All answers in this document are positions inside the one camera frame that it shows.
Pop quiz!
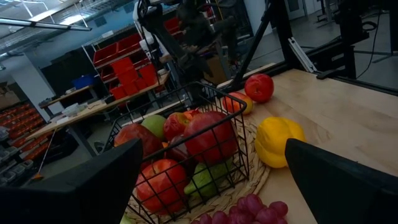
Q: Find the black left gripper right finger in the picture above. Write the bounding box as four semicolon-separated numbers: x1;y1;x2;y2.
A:
284;138;398;224

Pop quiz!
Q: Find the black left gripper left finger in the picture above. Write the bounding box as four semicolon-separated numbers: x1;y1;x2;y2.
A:
0;138;144;224

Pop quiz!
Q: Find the orange-red apple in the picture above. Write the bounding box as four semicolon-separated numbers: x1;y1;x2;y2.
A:
136;159;188;215

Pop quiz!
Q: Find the green pear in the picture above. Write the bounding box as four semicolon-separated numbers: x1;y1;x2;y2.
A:
141;114;167;141

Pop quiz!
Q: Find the dark red apple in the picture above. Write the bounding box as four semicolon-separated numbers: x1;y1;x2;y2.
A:
167;135;198;175

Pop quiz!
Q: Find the green elongated vegetable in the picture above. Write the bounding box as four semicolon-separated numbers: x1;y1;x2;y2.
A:
183;157;234;199

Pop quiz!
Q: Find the dark red pomegranate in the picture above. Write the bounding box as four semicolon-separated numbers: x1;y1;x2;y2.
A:
183;111;239;166

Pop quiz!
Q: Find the red-yellow apple in basket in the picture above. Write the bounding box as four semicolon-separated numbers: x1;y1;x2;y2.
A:
163;108;203;142

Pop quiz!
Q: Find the yellow-headed broom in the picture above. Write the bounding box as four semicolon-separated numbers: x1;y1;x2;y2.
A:
30;129;58;182

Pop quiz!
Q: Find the brownish red apple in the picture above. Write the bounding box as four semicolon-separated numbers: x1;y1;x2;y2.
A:
113;123;165;162

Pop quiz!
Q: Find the long wooden workbench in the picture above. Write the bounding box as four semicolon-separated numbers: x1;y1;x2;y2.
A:
26;70;171;141

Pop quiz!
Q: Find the yellow bell pepper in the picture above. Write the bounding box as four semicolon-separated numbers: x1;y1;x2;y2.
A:
254;116;307;169

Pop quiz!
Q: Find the clear plastic container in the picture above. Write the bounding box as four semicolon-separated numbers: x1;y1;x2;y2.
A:
61;102;88;118

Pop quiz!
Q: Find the woven straw placemat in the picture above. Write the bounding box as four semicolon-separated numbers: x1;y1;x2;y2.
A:
126;116;272;224

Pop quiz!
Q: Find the purple grape bunch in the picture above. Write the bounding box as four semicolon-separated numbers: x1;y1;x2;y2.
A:
190;192;289;224

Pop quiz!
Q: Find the rack of red bins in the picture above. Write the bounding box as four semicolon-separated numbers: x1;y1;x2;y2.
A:
0;102;49;162

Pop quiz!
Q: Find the small wooden table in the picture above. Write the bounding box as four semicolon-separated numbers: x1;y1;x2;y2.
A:
39;85;94;110

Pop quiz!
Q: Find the blue storage bin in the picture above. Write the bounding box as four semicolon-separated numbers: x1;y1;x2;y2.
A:
72;74;96;90

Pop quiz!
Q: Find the metal shelf with red bins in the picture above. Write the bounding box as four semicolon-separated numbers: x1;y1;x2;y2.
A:
81;30;170;102

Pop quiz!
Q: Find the red round fruit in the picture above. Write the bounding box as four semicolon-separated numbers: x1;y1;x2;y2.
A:
244;73;275;104

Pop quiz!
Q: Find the red and yellow apple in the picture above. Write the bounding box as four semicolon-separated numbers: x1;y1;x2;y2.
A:
221;91;254;116

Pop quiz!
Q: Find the black equipment stand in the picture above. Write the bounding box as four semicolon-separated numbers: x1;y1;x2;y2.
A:
317;0;373;80

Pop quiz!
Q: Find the brown cardboard box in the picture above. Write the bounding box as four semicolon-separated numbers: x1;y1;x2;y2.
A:
203;55;228;85

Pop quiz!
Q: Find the white linear light bar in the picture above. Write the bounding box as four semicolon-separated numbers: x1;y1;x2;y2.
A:
0;17;93;32

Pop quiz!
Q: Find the black wire basket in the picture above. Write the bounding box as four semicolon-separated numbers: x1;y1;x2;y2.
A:
101;81;251;224

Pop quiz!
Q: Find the black table frame rail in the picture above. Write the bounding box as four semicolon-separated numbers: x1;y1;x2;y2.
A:
216;60;398;96

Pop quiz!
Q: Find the silver frame bracket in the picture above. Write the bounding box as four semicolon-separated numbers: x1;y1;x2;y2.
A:
287;37;318;75

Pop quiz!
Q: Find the black diagonal frame brace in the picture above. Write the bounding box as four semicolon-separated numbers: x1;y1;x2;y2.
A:
231;0;280;91

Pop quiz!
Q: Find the black frame post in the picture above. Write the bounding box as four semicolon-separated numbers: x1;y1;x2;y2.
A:
267;0;301;71

